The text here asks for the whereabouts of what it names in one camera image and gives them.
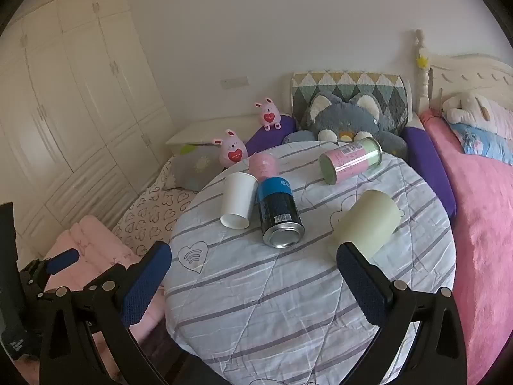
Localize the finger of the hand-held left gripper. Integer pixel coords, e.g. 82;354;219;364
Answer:
19;248;80;294

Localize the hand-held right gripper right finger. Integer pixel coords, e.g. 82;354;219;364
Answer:
336;242;468;385

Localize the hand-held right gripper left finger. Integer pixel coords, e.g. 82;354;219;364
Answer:
39;241;173;385

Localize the pale green cup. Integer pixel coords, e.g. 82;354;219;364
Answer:
328;190;402;264

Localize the white paper cup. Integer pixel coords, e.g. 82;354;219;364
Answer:
220;172;259;230

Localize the small pink cup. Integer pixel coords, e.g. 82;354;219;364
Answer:
249;152;280;182

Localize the folded pink blanket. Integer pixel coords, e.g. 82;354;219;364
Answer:
42;215;167;338

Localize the heart print sheet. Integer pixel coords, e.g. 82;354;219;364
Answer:
111;156;201;258

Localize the black and blue can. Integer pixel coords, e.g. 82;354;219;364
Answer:
256;176;306;248

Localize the grey sun print cushion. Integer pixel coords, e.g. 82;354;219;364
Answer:
162;144;229;192

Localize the pink and green canister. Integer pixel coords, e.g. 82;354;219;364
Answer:
319;137;383;185

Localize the pink bedspread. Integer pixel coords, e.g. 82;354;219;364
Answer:
419;109;513;385

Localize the purple bolster pillow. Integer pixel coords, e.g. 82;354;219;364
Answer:
245;114;298;157
401;125;458;220

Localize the pink bunny plush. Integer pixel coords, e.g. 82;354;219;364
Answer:
212;129;248;168
252;97;282;131

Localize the grey cat plush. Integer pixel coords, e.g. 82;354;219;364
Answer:
282;91;409;160

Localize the white bedside cabinet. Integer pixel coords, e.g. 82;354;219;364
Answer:
165;113;265;155

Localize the cream wardrobe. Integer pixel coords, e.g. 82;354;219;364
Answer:
0;0;177;258

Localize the blue floral pillow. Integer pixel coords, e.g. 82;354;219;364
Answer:
447;122;513;166

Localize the diamond patterned cushion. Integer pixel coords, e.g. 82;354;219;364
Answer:
290;71;410;137

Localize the white plush toy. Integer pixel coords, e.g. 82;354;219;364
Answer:
442;93;513;141

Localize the cream bed headboard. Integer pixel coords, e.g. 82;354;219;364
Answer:
413;29;513;115

